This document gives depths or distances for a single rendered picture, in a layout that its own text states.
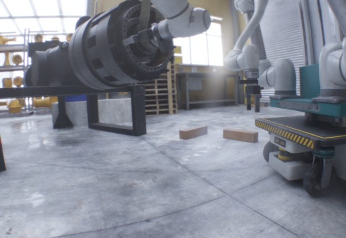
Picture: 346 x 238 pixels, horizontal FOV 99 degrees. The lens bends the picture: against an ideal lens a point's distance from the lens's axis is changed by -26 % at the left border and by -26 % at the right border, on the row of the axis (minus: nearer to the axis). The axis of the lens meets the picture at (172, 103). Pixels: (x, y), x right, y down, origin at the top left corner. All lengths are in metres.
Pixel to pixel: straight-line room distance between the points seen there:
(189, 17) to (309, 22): 0.95
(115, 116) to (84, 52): 2.60
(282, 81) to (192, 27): 0.81
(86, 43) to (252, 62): 0.98
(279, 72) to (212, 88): 5.79
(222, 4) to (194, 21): 7.64
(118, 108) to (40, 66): 2.00
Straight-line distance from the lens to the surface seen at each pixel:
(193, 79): 5.86
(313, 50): 1.42
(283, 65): 1.35
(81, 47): 1.25
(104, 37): 1.05
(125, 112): 3.75
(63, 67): 1.88
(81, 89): 2.00
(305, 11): 1.46
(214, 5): 8.02
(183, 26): 0.71
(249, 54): 1.16
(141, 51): 1.11
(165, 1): 0.66
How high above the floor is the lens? 0.52
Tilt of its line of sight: 3 degrees down
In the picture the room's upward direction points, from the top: 2 degrees counter-clockwise
